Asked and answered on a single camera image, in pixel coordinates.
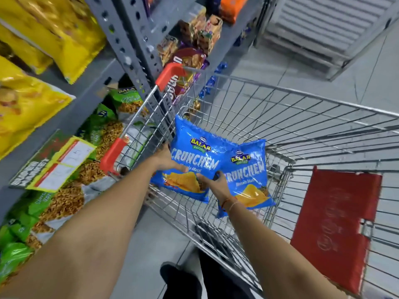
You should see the person's right hand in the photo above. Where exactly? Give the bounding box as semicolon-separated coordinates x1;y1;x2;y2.
196;170;235;205

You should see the person's left hand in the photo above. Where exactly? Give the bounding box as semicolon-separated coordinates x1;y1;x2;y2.
152;143;189;174

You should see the blue chips packet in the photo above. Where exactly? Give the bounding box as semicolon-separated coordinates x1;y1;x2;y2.
150;115;238;204
216;139;277;219

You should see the person's right forearm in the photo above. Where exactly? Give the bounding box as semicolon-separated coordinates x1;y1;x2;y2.
220;197;349;299

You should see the person's left forearm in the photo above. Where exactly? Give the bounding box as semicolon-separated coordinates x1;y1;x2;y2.
0;156;158;299

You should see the orange thread wristband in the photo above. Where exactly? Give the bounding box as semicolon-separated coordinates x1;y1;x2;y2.
221;196;240;213

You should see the row of small blue packets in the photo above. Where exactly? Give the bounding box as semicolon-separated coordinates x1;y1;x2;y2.
198;61;229;100

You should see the person's black trouser leg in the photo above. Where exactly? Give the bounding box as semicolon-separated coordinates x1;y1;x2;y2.
198;248;261;299

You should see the maroon snack packet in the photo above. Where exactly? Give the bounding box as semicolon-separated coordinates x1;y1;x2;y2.
168;47;210;97

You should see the person's black shoe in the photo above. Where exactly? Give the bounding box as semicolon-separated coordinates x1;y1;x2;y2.
160;261;204;299

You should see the yellow price label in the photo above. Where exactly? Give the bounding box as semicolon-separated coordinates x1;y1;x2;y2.
26;136;97;193

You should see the pile of green snack packets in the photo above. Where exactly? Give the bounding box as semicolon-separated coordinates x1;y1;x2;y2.
0;86;151;288

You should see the grey metal shelf rack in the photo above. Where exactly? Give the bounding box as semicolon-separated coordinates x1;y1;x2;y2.
0;0;269;224

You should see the red cart seat flap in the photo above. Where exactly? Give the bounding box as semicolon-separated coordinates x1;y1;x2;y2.
290;166;383;295

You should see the stack of brown biscuit boxes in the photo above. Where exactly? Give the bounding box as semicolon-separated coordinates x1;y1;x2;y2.
157;7;224;66

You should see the dark shelf sign card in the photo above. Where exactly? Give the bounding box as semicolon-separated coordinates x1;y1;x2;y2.
9;129;64;189

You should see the purple snack packet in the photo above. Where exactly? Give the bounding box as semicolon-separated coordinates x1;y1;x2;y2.
142;0;163;16

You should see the yellow snack packet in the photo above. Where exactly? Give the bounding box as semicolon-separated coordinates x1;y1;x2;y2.
0;55;76;161
0;0;107;85
0;24;54;75

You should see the orange snack packet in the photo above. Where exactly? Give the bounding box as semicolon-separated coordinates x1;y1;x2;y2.
219;0;251;25

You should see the white slatted metal rack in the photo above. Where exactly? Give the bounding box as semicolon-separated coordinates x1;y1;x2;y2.
255;0;399;82

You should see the metal wire shopping cart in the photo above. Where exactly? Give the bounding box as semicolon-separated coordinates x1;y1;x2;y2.
100;62;399;299

